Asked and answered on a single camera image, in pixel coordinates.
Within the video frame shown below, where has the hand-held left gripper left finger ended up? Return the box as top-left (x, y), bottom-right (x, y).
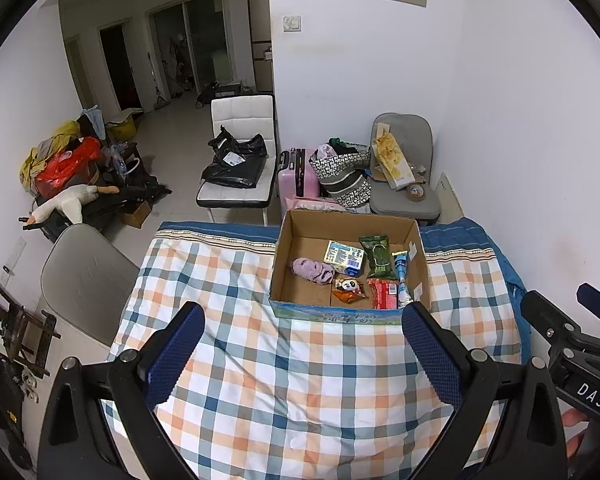
top-left (37, 301), bottom-right (207, 480)

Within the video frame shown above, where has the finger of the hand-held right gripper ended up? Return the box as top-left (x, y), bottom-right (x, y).
top-left (576, 282), bottom-right (600, 323)
top-left (520, 290), bottom-right (581, 356)

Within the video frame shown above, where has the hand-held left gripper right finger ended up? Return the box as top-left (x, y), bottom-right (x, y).
top-left (401, 301), bottom-right (567, 480)

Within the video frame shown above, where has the red packet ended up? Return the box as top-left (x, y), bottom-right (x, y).
top-left (366, 278), bottom-right (400, 311)

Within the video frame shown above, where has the blue white tube packet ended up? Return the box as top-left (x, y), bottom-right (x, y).
top-left (391, 251), bottom-right (413, 308)

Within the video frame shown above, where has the panda print snack packet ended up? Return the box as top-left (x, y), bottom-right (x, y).
top-left (331, 276), bottom-right (368, 306)

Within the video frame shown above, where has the green wet wipes packet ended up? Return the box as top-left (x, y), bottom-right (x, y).
top-left (358, 235), bottom-right (398, 281)

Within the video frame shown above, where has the white blue tissue pack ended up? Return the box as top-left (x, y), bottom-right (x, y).
top-left (324, 240), bottom-right (368, 277)

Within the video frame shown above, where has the purple sock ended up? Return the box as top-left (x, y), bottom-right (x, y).
top-left (291, 257), bottom-right (337, 286)

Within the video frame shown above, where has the person's right hand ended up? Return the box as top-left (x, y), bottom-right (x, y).
top-left (560, 407), bottom-right (591, 461)

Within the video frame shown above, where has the checkered blanket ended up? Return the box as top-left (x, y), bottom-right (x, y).
top-left (100, 237), bottom-right (523, 480)

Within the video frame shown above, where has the grey plastic chair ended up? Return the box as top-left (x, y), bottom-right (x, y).
top-left (40, 223), bottom-right (141, 348)

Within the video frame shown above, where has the small cardboard box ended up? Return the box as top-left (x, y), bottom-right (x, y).
top-left (117, 200), bottom-right (153, 228)

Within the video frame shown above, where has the white board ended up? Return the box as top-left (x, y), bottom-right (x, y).
top-left (437, 171), bottom-right (465, 223)

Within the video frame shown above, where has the grey chair with cushion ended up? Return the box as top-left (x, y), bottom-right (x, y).
top-left (369, 112), bottom-right (442, 226)

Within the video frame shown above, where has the dark wooden folding rack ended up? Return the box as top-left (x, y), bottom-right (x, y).
top-left (0, 260), bottom-right (62, 378)

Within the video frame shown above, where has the white goose plush toy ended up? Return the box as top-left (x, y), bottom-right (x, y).
top-left (20, 183), bottom-right (120, 231)

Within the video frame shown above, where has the black plastic bag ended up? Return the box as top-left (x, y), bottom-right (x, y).
top-left (201, 125), bottom-right (269, 190)

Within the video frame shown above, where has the yellow snack box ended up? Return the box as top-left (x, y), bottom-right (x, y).
top-left (371, 132), bottom-right (417, 190)

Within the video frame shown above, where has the pink suitcase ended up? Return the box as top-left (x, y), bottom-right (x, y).
top-left (277, 148), bottom-right (323, 211)

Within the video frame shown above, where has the black white patterned tote bag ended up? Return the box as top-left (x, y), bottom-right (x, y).
top-left (307, 142), bottom-right (373, 208)

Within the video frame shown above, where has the red bag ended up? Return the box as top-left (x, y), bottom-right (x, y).
top-left (34, 136), bottom-right (103, 196)

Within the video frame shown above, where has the pile of clutter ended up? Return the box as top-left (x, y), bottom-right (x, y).
top-left (19, 120), bottom-right (81, 193)

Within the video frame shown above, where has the white padded chair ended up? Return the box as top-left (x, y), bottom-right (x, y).
top-left (196, 94), bottom-right (277, 226)

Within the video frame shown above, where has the glass sliding door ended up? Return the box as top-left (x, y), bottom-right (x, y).
top-left (147, 0), bottom-right (241, 106)

